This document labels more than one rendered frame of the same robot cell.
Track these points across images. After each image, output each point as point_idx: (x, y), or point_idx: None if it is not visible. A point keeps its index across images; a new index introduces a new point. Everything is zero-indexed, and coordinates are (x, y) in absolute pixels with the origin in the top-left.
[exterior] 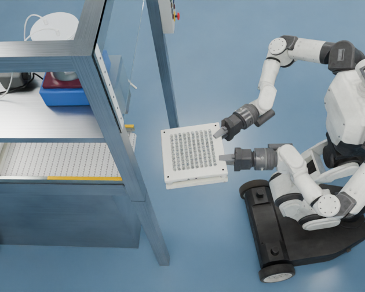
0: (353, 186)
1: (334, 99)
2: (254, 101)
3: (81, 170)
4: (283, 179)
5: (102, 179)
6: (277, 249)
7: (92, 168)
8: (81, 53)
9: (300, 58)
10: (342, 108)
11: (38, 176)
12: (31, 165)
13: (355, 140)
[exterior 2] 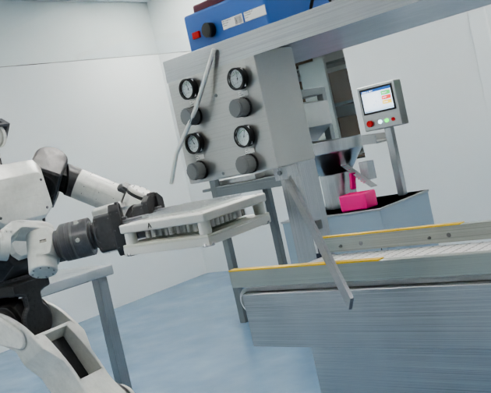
0: (107, 181)
1: (8, 183)
2: (47, 228)
3: (390, 254)
4: (94, 387)
5: (356, 232)
6: None
7: (368, 256)
8: None
9: None
10: (22, 172)
11: (482, 221)
12: None
13: (48, 192)
